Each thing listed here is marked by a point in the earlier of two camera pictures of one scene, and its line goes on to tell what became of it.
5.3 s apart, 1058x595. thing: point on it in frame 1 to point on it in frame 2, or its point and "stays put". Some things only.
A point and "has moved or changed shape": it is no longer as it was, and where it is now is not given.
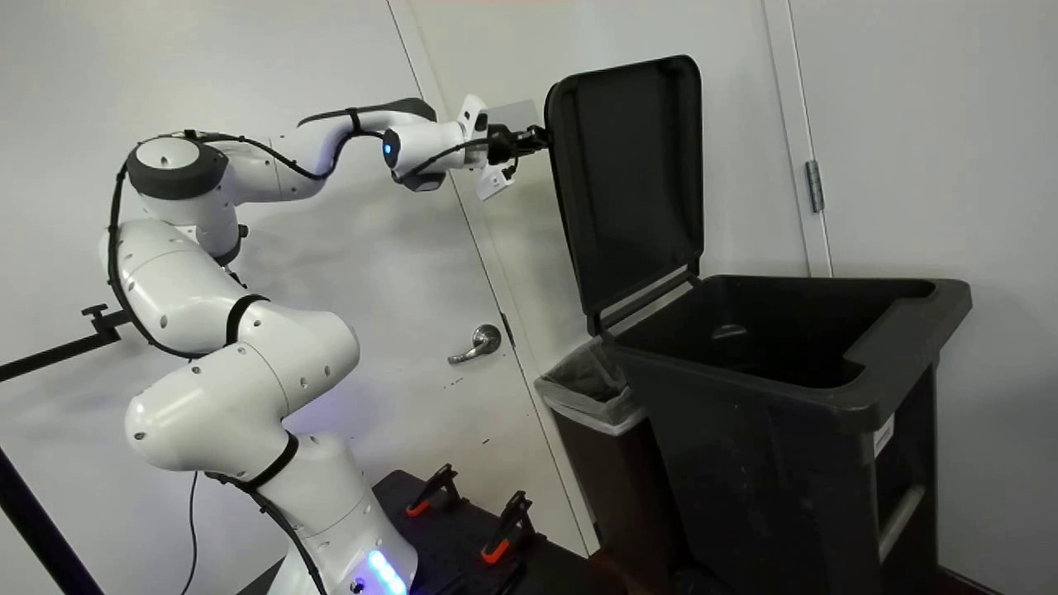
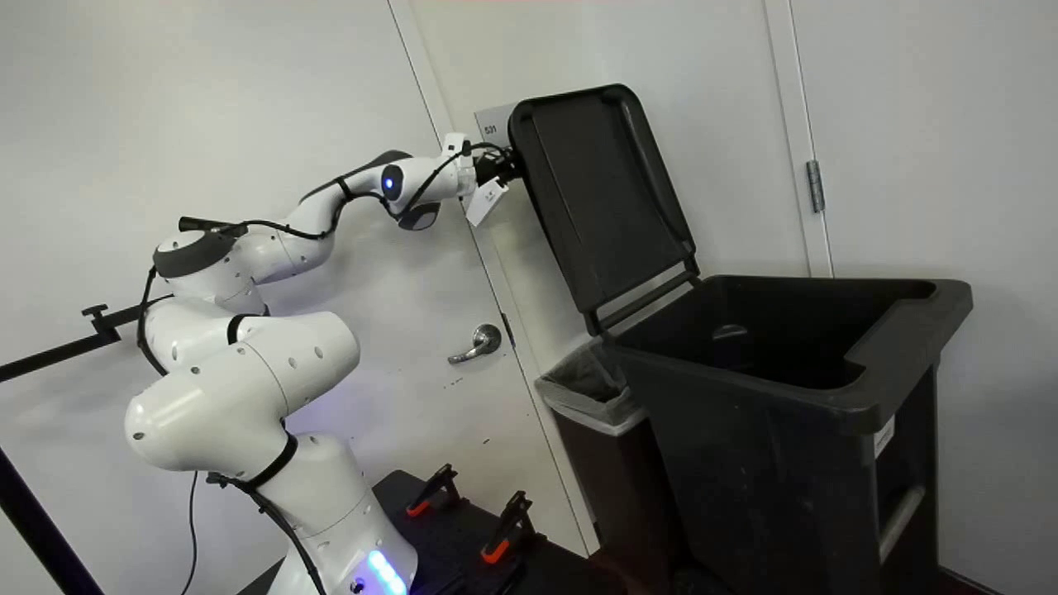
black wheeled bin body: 796,431 stays put
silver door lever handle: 488,342 stays put
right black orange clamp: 517,541 stays put
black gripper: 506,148 to 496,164
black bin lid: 628,155 has moved or changed shape
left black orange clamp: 439,497 stays put
